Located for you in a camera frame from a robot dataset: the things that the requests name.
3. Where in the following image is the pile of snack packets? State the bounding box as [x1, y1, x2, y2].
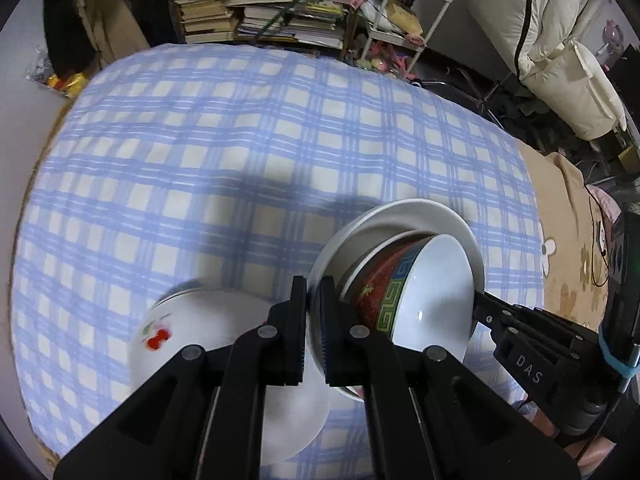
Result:
[27, 57, 97, 99]

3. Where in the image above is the black cable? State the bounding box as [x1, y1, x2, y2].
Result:
[587, 192, 619, 289]

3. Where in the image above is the small red bowl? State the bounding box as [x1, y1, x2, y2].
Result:
[351, 234, 477, 363]

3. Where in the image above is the blue checked bed sheet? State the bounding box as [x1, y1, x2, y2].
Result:
[11, 42, 546, 476]

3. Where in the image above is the plain white bowl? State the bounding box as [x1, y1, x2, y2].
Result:
[306, 198, 487, 403]

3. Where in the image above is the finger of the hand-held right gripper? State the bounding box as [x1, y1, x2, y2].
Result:
[471, 290, 598, 348]

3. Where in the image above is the white cherry print plate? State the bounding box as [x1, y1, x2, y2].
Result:
[127, 287, 332, 467]

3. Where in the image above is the wooden shelf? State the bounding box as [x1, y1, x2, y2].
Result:
[167, 0, 377, 62]

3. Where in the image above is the dark green pole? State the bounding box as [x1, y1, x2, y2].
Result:
[255, 0, 352, 42]

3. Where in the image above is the pile of magazines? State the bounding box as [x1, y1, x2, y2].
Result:
[225, 0, 352, 52]

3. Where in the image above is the pink cloth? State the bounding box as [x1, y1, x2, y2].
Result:
[585, 182, 624, 227]

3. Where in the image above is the black hanging garment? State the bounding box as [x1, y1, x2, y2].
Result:
[42, 0, 102, 77]

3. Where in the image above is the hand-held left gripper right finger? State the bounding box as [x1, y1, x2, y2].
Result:
[319, 276, 581, 480]

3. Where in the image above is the beige hanging garment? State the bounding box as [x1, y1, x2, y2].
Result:
[82, 0, 152, 67]

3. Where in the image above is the white padded recliner chair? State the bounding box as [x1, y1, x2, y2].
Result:
[467, 0, 629, 141]

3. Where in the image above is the brown floral blanket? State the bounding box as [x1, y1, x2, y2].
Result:
[515, 137, 627, 342]

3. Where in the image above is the white metal cart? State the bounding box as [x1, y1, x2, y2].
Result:
[360, 0, 459, 74]

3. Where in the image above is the brown paper package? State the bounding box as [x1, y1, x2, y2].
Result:
[385, 2, 426, 36]

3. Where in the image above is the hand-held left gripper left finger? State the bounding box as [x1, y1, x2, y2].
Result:
[52, 275, 308, 480]

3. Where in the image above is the stack of old books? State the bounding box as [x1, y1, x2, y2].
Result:
[175, 0, 242, 44]

